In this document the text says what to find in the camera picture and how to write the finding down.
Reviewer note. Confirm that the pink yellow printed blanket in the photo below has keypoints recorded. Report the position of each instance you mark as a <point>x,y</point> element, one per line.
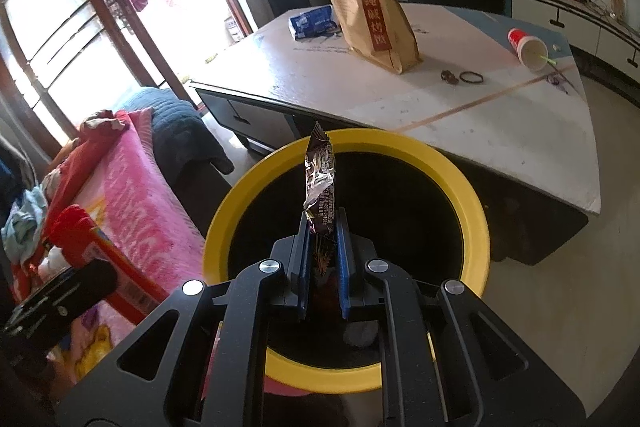
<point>135,202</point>

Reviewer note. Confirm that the dark blue sofa cover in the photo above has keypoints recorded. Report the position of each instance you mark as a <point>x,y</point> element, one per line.
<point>170,122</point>

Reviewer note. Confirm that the red paper cup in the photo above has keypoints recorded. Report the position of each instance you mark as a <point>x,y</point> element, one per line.
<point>530,49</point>

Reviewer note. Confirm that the brown paper bag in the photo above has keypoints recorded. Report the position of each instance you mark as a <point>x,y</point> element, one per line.
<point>375,22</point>

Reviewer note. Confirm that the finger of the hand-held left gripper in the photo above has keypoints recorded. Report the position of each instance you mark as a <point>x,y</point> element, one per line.
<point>90,284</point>

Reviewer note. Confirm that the marble coffee table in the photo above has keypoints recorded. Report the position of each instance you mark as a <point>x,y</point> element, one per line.
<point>450,107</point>

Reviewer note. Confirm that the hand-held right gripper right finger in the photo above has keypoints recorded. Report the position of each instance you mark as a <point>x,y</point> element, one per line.
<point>344,267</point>

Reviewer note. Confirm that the blue packet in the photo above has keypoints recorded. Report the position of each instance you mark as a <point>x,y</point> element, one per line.
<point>312,23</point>

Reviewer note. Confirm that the red quilt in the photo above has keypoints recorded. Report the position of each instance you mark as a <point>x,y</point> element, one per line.
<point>85,157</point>

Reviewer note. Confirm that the brown window frame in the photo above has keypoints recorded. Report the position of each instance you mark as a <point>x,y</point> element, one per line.
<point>37,102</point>

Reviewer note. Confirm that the white paint bucket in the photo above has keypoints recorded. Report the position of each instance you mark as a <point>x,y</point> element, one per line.
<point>232,31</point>

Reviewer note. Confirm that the white TV cabinet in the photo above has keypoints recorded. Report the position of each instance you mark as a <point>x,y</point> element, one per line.
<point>540,12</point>

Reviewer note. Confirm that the small dark hair clip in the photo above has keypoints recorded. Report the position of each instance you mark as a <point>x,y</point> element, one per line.
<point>449,77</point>

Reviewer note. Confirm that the red snack packet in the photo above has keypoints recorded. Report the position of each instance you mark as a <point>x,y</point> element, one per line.
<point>100,247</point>

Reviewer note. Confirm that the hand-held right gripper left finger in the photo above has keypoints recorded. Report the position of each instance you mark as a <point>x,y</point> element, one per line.
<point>306,267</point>

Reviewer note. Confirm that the yellow-rimmed trash bin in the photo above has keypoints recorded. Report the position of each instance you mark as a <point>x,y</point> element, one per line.
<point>400,217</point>

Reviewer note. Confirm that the light blue clothes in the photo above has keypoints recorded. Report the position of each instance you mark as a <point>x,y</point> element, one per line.
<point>25,217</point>

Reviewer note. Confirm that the dark brown snack wrapper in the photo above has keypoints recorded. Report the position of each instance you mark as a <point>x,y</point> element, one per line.
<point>320,177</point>

